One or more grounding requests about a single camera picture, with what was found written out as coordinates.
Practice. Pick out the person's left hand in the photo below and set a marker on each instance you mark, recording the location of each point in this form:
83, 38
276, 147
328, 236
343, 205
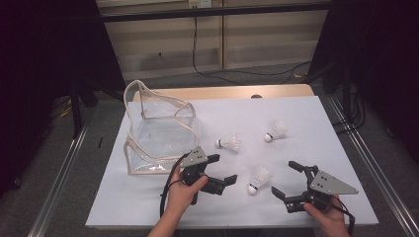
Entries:
181, 197

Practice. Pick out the small black stick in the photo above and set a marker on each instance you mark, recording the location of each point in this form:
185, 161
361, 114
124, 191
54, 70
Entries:
100, 142

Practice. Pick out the dark round table grommet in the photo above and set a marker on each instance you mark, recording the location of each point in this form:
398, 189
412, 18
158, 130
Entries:
256, 96

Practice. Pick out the white plastic shuttlecock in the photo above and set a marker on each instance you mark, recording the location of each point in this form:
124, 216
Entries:
230, 143
258, 179
276, 130

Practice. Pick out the small yellow strip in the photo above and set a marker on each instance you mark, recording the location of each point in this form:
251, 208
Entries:
298, 75
66, 112

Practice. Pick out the person's right hand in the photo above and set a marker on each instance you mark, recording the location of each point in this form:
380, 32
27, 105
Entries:
329, 220

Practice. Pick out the white table mat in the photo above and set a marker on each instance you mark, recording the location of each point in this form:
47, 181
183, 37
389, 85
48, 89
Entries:
250, 108

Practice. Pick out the aluminium floor rail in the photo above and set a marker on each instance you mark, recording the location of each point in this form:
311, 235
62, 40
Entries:
371, 164
60, 182

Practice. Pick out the black curtain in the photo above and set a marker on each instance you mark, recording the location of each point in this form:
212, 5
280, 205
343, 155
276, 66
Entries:
388, 49
33, 65

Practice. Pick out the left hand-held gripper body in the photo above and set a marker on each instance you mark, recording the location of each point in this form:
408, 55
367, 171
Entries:
196, 158

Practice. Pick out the clear bag with beige trim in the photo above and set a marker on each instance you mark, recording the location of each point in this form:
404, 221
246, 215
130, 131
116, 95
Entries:
158, 138

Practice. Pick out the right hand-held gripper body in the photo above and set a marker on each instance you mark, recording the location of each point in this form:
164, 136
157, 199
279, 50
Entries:
329, 184

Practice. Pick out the white wall socket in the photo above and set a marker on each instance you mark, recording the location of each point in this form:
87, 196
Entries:
204, 3

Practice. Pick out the black horizontal metal bar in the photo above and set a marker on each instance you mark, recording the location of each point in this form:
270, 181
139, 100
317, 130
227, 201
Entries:
214, 12

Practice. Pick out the black metal stand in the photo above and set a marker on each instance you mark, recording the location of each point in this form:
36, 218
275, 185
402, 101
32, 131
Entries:
76, 115
346, 98

